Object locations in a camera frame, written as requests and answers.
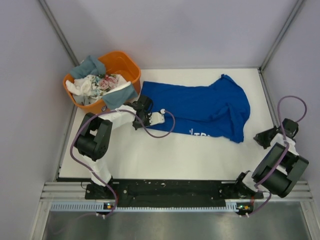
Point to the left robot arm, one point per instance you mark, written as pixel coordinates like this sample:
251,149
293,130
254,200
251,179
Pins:
93,141

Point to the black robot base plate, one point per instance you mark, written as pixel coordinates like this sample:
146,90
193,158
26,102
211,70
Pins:
169,193

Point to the grey-blue t shirt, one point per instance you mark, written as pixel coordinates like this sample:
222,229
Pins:
120,98

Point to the white t shirt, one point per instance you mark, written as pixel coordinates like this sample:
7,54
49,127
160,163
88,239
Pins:
80,87

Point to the aluminium frame post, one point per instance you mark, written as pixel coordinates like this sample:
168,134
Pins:
58,31
298,6

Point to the blue t shirt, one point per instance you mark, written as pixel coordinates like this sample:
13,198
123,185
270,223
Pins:
218,110

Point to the grey slotted cable duct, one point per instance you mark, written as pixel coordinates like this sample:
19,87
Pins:
106,207

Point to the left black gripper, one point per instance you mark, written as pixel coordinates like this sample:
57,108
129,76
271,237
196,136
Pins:
146,113

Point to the orange plastic laundry basket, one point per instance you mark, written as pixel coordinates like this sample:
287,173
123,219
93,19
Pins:
125,65

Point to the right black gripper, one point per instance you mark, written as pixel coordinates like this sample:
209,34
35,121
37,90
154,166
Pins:
259,137

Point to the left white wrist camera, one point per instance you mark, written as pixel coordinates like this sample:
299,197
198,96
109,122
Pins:
156,118

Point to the left aluminium frame post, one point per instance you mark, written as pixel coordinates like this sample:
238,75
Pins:
58,31

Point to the right aluminium frame post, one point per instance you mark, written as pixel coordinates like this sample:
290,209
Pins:
298,6

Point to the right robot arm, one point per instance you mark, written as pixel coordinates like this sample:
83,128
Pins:
281,168

